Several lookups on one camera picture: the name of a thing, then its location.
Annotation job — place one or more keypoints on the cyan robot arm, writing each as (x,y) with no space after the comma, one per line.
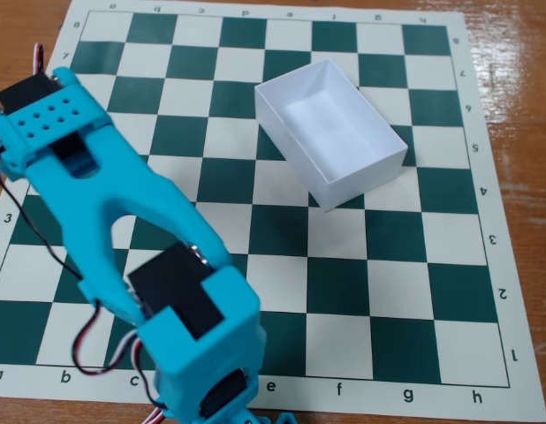
(123,199)

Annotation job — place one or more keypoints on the white open cardboard box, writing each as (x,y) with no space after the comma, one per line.
(343,132)

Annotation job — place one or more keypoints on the green and cream chessboard mat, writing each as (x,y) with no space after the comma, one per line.
(326,265)

